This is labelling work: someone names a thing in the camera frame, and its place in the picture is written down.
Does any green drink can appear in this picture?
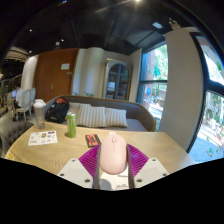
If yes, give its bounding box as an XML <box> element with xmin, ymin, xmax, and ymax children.
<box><xmin>65</xmin><ymin>111</ymin><xmax>78</xmax><ymax>139</ymax></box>

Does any person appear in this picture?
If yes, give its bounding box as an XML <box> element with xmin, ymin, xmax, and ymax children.
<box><xmin>14</xmin><ymin>87</ymin><xmax>26</xmax><ymax>109</ymax></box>

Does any pink computer mouse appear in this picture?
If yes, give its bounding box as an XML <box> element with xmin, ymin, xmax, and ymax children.
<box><xmin>99</xmin><ymin>131</ymin><xmax>128</xmax><ymax>176</ymax></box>

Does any large black-framed window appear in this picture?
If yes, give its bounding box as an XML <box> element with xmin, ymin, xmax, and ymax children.
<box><xmin>186</xmin><ymin>33</ymin><xmax>224</xmax><ymax>164</ymax></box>

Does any striped cushion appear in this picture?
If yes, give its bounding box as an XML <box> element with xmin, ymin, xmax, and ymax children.
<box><xmin>104</xmin><ymin>107</ymin><xmax>129</xmax><ymax>128</ymax></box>
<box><xmin>68</xmin><ymin>102</ymin><xmax>92</xmax><ymax>127</ymax></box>
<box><xmin>78</xmin><ymin>104</ymin><xmax>108</xmax><ymax>128</ymax></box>

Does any clear shaker bottle white lid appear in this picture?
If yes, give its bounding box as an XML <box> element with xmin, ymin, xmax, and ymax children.
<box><xmin>33</xmin><ymin>98</ymin><xmax>47</xmax><ymax>130</ymax></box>

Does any arched glass-door cabinet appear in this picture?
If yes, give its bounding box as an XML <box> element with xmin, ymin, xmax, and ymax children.
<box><xmin>102</xmin><ymin>58</ymin><xmax>133</xmax><ymax>102</ymax></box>

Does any brown wooden door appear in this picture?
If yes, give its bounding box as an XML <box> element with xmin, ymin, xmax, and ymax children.
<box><xmin>33</xmin><ymin>48</ymin><xmax>80</xmax><ymax>104</ymax></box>

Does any white chairs group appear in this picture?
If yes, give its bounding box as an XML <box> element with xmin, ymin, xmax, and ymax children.
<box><xmin>14</xmin><ymin>87</ymin><xmax>37</xmax><ymax>122</ymax></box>

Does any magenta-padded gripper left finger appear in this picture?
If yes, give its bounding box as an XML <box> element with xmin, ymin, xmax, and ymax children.
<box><xmin>57</xmin><ymin>144</ymin><xmax>102</xmax><ymax>190</ymax></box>

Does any white sticker-printed mouse pad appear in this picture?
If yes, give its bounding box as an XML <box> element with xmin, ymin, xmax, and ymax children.
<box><xmin>27</xmin><ymin>130</ymin><xmax>59</xmax><ymax>147</ymax></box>

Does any black backpack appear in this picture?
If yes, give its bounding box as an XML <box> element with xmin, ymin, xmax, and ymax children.
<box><xmin>45</xmin><ymin>97</ymin><xmax>70</xmax><ymax>124</ymax></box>

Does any curved grey bench sofa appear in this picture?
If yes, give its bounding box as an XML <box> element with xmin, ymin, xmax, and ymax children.
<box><xmin>44</xmin><ymin>95</ymin><xmax>157</xmax><ymax>133</ymax></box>

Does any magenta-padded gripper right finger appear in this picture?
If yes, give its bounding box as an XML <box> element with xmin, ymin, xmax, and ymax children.
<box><xmin>125</xmin><ymin>143</ymin><xmax>170</xmax><ymax>190</ymax></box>

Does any grey tufted seat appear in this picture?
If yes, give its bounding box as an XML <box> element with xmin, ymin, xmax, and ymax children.
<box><xmin>0</xmin><ymin>120</ymin><xmax>35</xmax><ymax>156</ymax></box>

